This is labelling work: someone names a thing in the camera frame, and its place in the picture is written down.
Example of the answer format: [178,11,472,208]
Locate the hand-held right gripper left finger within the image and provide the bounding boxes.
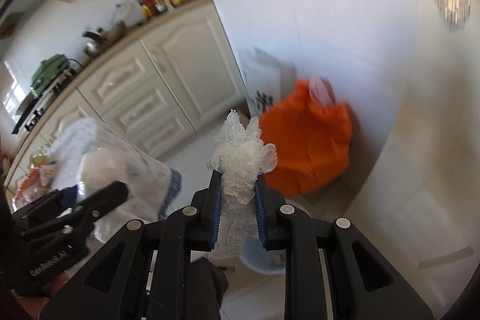
[37,170,226,320]

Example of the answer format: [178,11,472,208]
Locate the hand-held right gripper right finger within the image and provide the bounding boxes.
[255,174,436,320]

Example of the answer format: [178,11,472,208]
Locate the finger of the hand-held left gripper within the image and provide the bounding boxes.
[80,181,129,221]
[20,189,81,231]

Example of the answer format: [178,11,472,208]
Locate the clear plastic wrap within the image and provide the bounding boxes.
[206,109,279,261]

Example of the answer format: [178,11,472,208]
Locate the orange plastic bag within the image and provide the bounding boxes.
[259,79,353,198]

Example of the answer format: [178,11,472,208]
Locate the round table with blue-white cloth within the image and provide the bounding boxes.
[49,118,182,242]

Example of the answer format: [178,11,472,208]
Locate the blue plastic basin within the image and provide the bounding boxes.
[240,238,287,274]

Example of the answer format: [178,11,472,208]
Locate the person's dark trousers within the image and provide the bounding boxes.
[189,256,229,306]

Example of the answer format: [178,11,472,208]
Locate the black gas stove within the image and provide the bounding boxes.
[11,69,81,135]

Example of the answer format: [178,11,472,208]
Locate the green electric cooker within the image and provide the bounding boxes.
[30,55,72,97]

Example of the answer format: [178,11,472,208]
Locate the pink white wrapper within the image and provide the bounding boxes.
[307,78,336,107]

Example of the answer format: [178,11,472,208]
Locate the white printed plastic bag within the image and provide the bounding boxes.
[242,48,297,118]

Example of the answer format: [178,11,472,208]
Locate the cream kitchen cabinet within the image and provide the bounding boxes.
[9,0,248,193]

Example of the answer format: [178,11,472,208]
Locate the steel wok with black handle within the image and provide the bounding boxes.
[82,22,126,56]

